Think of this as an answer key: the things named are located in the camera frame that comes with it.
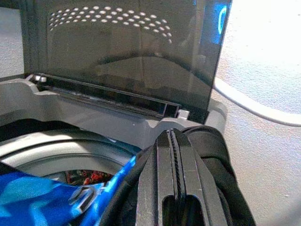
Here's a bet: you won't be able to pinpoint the blue patterned garment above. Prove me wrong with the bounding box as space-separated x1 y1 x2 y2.
0 154 140 226

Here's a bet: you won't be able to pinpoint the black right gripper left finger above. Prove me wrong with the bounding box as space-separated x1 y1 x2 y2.
136 130 177 226

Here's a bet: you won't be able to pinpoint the dark patterned clothes in drum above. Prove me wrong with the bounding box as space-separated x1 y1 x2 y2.
63 169 116 187

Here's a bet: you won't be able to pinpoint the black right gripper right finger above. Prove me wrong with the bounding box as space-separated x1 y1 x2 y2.
172 129 222 226

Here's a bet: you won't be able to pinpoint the grey top-load washing machine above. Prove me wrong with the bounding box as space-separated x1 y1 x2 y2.
0 70 228 226

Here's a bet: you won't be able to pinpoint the black garment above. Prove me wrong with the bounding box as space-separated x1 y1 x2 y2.
98 125 257 226

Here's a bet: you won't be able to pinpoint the white water hose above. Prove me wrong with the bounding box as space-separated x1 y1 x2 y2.
212 77 301 128

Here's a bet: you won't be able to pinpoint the dark tinted washer lid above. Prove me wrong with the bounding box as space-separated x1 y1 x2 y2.
20 0 233 124

